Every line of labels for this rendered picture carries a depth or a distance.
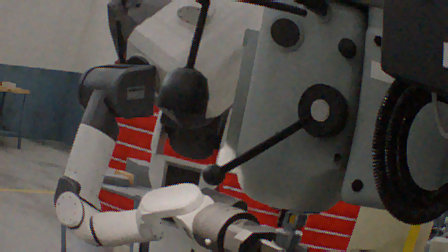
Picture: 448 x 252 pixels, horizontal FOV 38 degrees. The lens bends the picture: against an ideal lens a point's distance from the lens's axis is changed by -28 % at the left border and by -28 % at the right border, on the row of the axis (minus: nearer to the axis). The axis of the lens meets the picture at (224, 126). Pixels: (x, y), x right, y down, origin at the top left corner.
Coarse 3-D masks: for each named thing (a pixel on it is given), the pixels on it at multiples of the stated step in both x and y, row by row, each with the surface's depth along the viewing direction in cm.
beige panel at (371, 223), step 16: (368, 208) 288; (368, 224) 287; (384, 224) 284; (400, 224) 280; (432, 224) 275; (352, 240) 290; (368, 240) 287; (384, 240) 283; (400, 240) 279; (416, 240) 275
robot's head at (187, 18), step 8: (184, 0) 149; (192, 0) 148; (184, 8) 148; (192, 8) 148; (200, 8) 147; (216, 8) 157; (184, 16) 151; (192, 16) 150; (208, 16) 149; (192, 24) 153
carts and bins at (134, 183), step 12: (108, 168) 479; (132, 168) 451; (144, 168) 445; (108, 180) 416; (120, 180) 422; (132, 180) 437; (144, 180) 446; (120, 192) 402; (132, 192) 412; (144, 192) 424
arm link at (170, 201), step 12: (156, 192) 138; (168, 192) 137; (180, 192) 136; (192, 192) 135; (144, 204) 137; (156, 204) 135; (168, 204) 134; (180, 204) 133; (192, 204) 133; (144, 216) 136; (156, 216) 135; (168, 216) 135; (144, 228) 138; (156, 228) 141; (156, 240) 140
